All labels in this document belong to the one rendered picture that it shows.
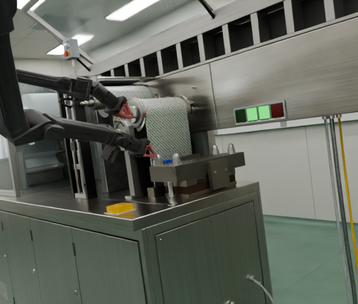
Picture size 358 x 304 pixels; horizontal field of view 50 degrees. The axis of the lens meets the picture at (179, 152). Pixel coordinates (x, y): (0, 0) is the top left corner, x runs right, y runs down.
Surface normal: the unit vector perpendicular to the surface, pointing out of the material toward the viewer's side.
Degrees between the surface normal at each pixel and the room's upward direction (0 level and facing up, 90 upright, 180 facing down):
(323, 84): 90
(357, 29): 90
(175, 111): 90
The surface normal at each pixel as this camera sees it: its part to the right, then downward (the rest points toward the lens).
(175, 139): 0.66, -0.04
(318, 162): -0.74, 0.13
